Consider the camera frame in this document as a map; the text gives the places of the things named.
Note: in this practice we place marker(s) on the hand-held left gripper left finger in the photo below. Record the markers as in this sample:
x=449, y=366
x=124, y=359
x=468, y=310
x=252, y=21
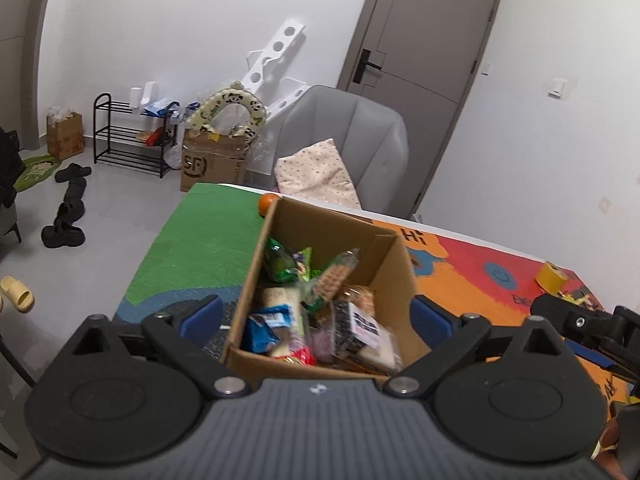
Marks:
x=200, y=320

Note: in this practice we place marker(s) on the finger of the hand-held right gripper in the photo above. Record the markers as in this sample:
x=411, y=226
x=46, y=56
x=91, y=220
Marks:
x=575, y=321

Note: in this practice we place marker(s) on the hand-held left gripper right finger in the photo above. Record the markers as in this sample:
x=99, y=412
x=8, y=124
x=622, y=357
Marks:
x=432, y=322

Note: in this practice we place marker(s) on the blue snack packet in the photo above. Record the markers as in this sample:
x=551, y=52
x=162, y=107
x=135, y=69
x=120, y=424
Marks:
x=262, y=332

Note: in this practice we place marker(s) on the brown snack packet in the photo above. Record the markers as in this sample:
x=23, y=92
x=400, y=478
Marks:
x=360, y=297

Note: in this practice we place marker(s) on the dark green snack packet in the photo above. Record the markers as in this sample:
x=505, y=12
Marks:
x=277, y=265

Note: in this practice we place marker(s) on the long white snack packet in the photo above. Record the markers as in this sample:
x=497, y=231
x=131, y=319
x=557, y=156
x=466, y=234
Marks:
x=298, y=325

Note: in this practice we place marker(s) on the clear cracker packet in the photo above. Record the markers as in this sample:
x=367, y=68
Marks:
x=337, y=275

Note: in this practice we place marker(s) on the red snack packet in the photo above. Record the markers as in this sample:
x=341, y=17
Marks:
x=300, y=357

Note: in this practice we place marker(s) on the pink snack packet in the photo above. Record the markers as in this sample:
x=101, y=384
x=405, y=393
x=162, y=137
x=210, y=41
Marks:
x=322, y=342

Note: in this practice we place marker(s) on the light green snack packet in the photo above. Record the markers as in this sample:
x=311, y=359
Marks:
x=306, y=265

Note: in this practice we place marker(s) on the brown cardboard box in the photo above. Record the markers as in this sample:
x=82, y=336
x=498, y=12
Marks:
x=320, y=230

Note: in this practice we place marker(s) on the yellow plastic item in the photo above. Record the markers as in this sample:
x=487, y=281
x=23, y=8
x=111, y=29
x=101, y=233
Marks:
x=575, y=300

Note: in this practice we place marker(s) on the yellow tape roll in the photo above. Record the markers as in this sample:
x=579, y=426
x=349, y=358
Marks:
x=550, y=280

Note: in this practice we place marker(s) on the colourful cat print mat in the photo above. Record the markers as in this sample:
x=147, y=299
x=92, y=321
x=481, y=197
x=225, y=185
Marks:
x=210, y=240

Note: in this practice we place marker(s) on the orange fruit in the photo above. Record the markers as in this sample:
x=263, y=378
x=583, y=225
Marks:
x=266, y=203

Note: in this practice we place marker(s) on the printed cardboard carton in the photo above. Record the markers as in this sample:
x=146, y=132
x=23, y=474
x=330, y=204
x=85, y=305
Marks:
x=215, y=165

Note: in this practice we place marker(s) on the black slipper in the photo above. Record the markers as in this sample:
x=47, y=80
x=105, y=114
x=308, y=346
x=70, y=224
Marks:
x=62, y=236
x=67, y=214
x=72, y=172
x=75, y=192

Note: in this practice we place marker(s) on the clear plastic bag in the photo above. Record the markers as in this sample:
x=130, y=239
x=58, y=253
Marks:
x=172, y=154

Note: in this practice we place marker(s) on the black shoe rack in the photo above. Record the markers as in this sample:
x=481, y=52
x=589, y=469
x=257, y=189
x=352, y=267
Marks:
x=125, y=158

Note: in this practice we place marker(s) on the yellow slipper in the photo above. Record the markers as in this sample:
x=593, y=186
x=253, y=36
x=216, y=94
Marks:
x=17, y=294

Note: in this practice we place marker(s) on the dotted cream cushion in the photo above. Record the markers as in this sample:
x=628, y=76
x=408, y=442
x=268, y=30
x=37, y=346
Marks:
x=315, y=172

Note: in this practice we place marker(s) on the red plastic item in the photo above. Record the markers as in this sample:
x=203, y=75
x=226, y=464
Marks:
x=156, y=137

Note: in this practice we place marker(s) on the grey chair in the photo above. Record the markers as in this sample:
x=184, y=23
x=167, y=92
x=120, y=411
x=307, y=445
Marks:
x=360, y=130

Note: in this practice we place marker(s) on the blue plastic bag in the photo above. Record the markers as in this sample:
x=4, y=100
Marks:
x=160, y=106

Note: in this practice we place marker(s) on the green floor mat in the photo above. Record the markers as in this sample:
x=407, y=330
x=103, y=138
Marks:
x=35, y=172

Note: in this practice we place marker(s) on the small red print carton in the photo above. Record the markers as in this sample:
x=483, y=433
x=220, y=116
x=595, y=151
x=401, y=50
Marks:
x=65, y=135

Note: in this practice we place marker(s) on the white plastic containers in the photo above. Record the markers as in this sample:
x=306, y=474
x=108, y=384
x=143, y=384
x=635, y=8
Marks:
x=150, y=94

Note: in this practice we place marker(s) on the black bag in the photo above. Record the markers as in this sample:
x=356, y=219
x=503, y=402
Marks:
x=7, y=165

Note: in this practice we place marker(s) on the white perforated rack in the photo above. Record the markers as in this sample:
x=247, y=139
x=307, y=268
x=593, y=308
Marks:
x=280, y=45

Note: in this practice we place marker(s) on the grey side door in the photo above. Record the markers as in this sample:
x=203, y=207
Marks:
x=15, y=85

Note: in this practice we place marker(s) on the white wall device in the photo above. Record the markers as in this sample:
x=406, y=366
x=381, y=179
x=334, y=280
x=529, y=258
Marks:
x=557, y=87

